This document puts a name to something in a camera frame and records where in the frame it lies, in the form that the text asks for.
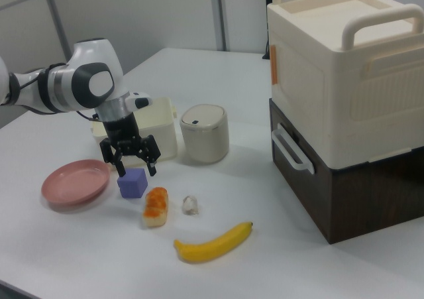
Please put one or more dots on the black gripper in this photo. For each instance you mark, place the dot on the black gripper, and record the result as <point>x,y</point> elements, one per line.
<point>121,136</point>

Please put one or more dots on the toy bread with orange glaze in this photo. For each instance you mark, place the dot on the toy bread with orange glaze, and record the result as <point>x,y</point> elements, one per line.
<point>155,209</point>

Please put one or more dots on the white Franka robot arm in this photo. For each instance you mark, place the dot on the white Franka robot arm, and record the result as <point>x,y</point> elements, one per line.
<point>83,83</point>

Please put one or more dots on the pink plastic plate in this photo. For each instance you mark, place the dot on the pink plastic plate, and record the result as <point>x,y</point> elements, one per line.
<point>74,186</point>

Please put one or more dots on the purple cube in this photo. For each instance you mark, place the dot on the purple cube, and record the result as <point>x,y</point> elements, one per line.
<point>132,186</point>

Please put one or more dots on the cream open plastic bin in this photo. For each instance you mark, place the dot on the cream open plastic bin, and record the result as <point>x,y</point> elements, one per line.
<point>160,133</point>

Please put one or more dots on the small garlic bulb toy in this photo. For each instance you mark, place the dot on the small garlic bulb toy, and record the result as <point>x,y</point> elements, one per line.
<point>190,205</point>

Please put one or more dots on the small round lidded trash can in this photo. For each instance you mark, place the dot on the small round lidded trash can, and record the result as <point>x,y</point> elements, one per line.
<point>205,140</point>

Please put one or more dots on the yellow toy banana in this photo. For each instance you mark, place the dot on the yellow toy banana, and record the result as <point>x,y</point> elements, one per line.
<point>212,247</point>

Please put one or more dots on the dark brown drawer box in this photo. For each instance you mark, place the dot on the dark brown drawer box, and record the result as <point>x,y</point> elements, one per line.
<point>364,206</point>

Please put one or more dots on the grey partition post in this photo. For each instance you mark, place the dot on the grey partition post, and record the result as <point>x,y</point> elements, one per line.
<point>223,14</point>
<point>53,14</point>

